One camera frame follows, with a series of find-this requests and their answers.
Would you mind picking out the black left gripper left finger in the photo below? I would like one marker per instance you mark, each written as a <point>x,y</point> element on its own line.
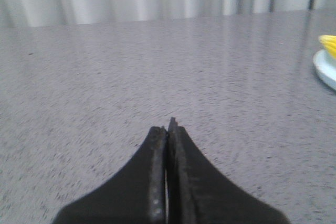
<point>135,194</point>

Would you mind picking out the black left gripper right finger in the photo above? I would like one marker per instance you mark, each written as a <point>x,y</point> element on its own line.
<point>199,193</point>

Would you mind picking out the light blue round plate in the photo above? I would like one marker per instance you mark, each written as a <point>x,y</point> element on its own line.
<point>324,65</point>

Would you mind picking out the yellow corn cob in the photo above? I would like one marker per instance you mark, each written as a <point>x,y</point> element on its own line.
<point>329,43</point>

